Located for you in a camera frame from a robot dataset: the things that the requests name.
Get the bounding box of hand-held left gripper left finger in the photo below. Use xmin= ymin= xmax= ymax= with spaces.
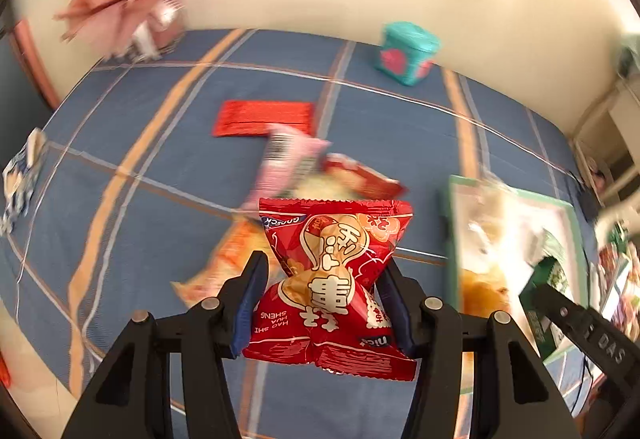
xmin=60 ymin=250 xmax=271 ymax=439

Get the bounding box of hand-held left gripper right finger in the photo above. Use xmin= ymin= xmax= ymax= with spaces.
xmin=372 ymin=258 xmax=583 ymax=439

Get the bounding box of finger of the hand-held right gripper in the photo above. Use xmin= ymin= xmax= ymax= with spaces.
xmin=530 ymin=284 xmax=593 ymax=347

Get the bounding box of dark green biscuit packet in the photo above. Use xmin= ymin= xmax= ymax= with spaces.
xmin=519 ymin=256 xmax=576 ymax=365

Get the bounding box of orange snack packet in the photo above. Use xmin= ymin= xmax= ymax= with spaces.
xmin=171 ymin=216 xmax=271 ymax=310

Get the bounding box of clear packet golden cake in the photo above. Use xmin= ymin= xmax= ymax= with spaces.
xmin=460 ymin=269 xmax=511 ymax=320

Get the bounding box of bright red snack packet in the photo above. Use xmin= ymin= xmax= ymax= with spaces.
xmin=242 ymin=197 xmax=418 ymax=382

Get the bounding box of white tray teal rim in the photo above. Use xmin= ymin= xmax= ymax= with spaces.
xmin=440 ymin=175 xmax=591 ymax=395

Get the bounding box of clear packet white round cake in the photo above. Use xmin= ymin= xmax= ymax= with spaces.
xmin=465 ymin=179 xmax=516 ymax=265

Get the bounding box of clear packet pale cake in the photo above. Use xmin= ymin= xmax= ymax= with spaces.
xmin=285 ymin=171 xmax=361 ymax=202

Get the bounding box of dark red snack packet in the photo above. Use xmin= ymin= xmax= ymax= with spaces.
xmin=320 ymin=153 xmax=407 ymax=200

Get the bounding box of pink snack packet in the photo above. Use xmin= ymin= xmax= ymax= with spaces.
xmin=240 ymin=124 xmax=331 ymax=212

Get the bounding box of colourful printed carton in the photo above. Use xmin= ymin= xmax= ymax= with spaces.
xmin=595 ymin=239 xmax=640 ymax=340

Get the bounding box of black power adapter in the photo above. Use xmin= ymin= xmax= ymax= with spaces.
xmin=575 ymin=184 xmax=601 ymax=222

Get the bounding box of red patterned flat packet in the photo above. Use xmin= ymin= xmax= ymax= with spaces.
xmin=212 ymin=100 xmax=316 ymax=138

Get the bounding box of teal toy box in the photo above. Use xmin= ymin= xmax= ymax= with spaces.
xmin=375 ymin=21 xmax=442 ymax=87

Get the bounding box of crumpled blue white wrapper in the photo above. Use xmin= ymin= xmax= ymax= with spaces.
xmin=1 ymin=128 xmax=48 ymax=235

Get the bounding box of glass vase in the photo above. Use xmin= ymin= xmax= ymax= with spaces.
xmin=131 ymin=0 xmax=188 ymax=62

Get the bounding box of dark panel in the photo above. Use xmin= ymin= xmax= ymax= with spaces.
xmin=0 ymin=36 xmax=53 ymax=154

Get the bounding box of white chair frame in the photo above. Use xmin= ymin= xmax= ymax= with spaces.
xmin=595 ymin=196 xmax=640 ymax=240

